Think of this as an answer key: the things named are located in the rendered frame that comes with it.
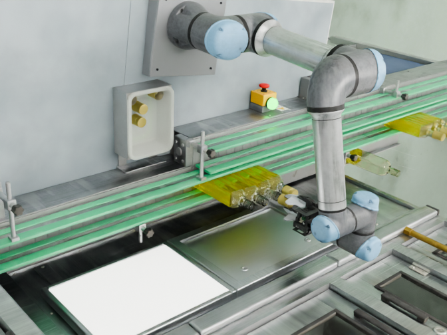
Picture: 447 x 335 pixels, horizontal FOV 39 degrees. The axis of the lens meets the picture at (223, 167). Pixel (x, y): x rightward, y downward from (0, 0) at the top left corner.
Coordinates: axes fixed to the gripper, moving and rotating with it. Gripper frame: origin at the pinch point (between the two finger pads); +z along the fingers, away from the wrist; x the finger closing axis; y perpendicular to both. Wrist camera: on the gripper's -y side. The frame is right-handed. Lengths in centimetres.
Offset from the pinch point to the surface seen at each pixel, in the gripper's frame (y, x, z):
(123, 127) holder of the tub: 37, -22, 38
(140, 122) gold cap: 31, -23, 38
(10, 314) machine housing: 104, -24, -29
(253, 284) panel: 27.3, 12.7, -13.0
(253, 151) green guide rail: -9.9, -5.7, 27.4
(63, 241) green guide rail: 66, 3, 27
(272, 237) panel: 4.1, 12.7, 2.3
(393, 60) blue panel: -142, -12, 62
